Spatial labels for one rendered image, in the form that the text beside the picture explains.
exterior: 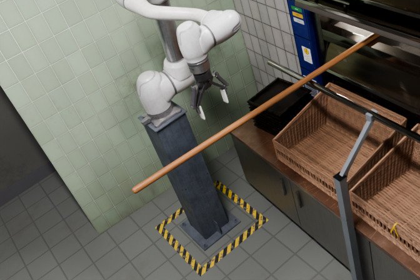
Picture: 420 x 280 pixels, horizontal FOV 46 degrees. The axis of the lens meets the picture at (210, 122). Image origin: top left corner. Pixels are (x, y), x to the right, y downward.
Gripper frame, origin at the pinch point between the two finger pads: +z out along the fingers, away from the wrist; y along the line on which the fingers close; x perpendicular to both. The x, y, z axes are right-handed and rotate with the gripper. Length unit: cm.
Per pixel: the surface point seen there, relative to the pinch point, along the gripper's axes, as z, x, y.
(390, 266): 87, 63, -27
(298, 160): 61, 1, -38
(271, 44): 40, -74, -97
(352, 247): 87, 44, -24
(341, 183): 40, 45, -23
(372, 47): 14, 17, -87
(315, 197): 75, 16, -31
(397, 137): 55, 37, -74
